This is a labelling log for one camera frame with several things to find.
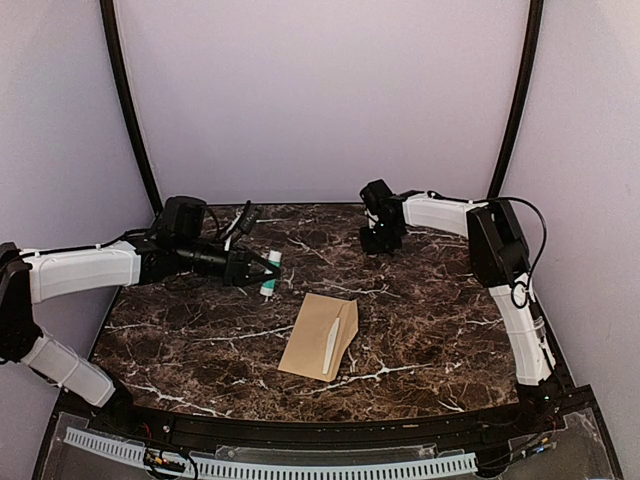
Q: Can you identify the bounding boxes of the white slotted cable duct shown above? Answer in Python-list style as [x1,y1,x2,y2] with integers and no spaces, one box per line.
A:
[64,427,477,479]

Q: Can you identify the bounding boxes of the left black corner post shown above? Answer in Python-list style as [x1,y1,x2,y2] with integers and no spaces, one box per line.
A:
[99,0,163,214]

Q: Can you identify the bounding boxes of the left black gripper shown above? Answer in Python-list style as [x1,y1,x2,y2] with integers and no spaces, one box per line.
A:
[176,237,280,287]

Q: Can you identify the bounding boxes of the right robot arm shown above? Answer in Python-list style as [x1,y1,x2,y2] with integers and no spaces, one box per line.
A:
[359,179,559,434]

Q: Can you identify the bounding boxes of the black front table rail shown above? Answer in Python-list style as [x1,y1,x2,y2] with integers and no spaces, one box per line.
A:
[99,369,561,451]

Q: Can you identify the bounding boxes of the brown paper envelope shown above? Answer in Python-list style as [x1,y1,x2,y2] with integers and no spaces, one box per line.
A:
[278,293,359,382]

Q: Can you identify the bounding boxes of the right black corner post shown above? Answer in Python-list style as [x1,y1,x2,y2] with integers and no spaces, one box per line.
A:
[487,0,544,198]

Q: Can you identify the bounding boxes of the white green glue stick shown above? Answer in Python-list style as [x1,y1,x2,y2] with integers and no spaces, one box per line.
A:
[260,250,282,300]

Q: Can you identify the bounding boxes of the black corner post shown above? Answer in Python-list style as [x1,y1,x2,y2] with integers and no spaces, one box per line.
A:
[99,0,163,214]
[487,0,544,198]

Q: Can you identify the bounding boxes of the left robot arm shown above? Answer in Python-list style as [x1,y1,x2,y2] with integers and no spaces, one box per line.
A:
[1,196,282,436]

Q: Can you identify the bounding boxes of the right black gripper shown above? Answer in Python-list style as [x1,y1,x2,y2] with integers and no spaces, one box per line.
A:
[360,220,403,255]

